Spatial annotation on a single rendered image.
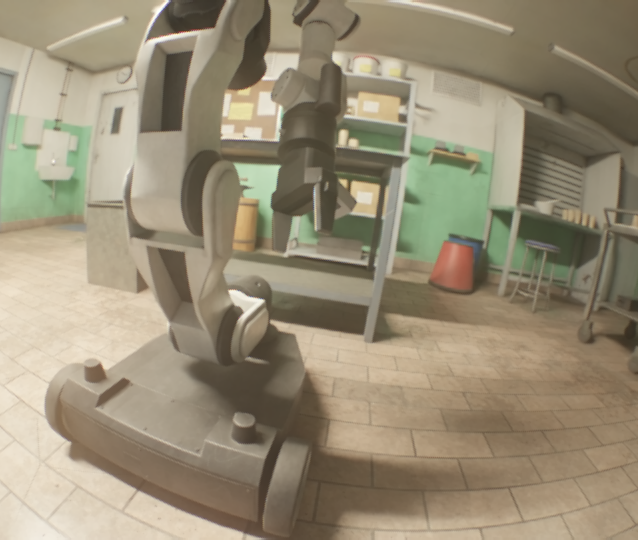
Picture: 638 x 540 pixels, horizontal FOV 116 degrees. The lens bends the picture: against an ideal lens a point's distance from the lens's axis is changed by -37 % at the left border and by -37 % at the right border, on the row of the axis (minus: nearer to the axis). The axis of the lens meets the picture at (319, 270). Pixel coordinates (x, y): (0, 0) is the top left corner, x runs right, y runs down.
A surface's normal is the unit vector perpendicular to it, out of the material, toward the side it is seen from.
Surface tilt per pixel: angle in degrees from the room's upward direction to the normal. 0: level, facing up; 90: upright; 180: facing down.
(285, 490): 43
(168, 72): 102
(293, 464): 13
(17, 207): 90
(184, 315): 35
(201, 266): 106
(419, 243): 90
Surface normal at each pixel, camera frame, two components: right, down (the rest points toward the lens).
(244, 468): -0.01, -0.55
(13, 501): 0.13, -0.97
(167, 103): -0.18, 0.39
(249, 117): -0.11, 0.20
